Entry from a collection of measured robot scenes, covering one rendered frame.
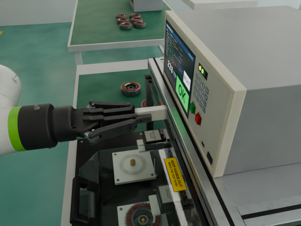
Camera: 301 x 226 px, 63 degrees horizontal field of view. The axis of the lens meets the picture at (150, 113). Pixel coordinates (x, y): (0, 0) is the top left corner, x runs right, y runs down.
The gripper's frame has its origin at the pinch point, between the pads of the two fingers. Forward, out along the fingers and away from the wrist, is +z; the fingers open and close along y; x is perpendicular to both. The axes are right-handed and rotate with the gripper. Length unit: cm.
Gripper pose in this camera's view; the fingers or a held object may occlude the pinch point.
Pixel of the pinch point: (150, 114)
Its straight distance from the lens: 54.5
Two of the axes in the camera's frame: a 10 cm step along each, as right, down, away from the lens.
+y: 1.8, 6.0, -7.8
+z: 9.8, -1.1, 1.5
